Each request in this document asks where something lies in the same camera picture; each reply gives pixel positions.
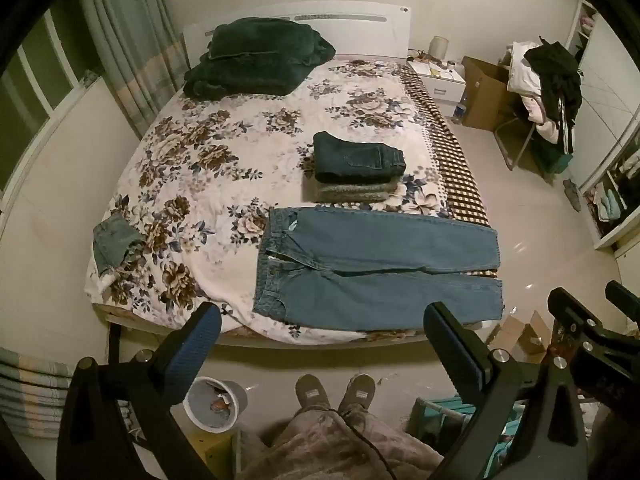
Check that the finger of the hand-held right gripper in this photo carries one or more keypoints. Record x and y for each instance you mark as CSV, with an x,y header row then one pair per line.
x,y
575,310
625,300

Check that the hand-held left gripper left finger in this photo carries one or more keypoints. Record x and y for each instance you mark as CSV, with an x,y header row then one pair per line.
x,y
192,345

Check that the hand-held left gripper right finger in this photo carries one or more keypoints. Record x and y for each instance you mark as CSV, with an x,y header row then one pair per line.
x,y
450,347

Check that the light blue denim pants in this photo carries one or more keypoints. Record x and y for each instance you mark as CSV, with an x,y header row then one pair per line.
x,y
375,270

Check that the white trash bin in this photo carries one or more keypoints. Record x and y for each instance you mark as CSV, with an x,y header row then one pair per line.
x,y
200,400

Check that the teal plastic crate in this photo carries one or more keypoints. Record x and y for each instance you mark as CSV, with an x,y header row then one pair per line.
x,y
440,405

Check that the small open cardboard box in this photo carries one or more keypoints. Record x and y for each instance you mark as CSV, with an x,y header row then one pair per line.
x,y
520,335

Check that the teal folded clothes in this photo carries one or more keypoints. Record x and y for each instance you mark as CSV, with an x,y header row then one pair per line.
x,y
607,202

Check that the person's right grey slipper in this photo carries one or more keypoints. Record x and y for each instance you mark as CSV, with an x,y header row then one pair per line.
x,y
357,390

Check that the person's grey slipper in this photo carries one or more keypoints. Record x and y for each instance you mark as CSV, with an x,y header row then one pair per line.
x,y
357,390
310,392

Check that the yellow box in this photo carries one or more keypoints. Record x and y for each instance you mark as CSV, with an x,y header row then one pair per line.
x,y
212,455

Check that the pair of grey shoes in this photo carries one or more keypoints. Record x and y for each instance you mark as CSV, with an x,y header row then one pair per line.
x,y
572,195

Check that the person's left grey slipper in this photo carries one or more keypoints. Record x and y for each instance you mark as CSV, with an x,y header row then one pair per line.
x,y
310,392

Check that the small denim shorts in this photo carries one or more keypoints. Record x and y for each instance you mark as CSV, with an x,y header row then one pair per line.
x,y
112,242

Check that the green plastic bin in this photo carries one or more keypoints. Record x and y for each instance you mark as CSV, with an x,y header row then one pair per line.
x,y
550,160

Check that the person's legs and slippers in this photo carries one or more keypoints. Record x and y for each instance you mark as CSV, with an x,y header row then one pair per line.
x,y
310,450

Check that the striped green cloth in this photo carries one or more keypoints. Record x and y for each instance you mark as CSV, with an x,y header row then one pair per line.
x,y
30,390

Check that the folding metal chair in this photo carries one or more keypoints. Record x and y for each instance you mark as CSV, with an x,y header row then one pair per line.
x,y
522,145

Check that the folded grey knit garment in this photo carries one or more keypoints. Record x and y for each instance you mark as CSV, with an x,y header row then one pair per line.
x,y
350,191

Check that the brown checkered bed sheet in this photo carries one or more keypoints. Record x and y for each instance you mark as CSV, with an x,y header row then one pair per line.
x,y
450,160

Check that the folded dark blue jeans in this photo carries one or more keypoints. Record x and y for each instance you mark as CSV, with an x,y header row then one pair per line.
x,y
355,157

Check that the floral printed blanket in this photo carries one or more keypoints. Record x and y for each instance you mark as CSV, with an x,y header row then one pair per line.
x,y
225,125

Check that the white wardrobe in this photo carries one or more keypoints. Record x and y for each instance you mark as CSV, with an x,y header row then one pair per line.
x,y
605,75

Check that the plastic water bottle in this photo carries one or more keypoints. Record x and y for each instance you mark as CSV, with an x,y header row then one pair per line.
x,y
460,110

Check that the large cardboard box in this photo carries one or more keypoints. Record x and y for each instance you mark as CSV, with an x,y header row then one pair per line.
x,y
480,95

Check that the black garment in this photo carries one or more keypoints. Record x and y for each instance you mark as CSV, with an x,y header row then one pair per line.
x,y
555,67

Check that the pile of white clothes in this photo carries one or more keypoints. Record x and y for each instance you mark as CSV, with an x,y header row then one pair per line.
x,y
520,72

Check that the white nightstand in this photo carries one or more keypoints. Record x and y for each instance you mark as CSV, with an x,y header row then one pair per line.
x,y
445,87

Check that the dark green folded blanket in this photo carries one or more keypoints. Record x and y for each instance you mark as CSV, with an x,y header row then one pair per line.
x,y
250,60

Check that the white round jar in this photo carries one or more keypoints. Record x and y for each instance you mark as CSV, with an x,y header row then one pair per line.
x,y
438,47

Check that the white framed window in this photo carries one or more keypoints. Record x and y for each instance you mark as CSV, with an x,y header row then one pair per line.
x,y
35,75

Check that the green striped curtain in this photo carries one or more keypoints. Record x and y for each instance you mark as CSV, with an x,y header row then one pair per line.
x,y
125,35

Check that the bed with floral cover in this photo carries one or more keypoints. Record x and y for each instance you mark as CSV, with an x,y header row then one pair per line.
x,y
350,35

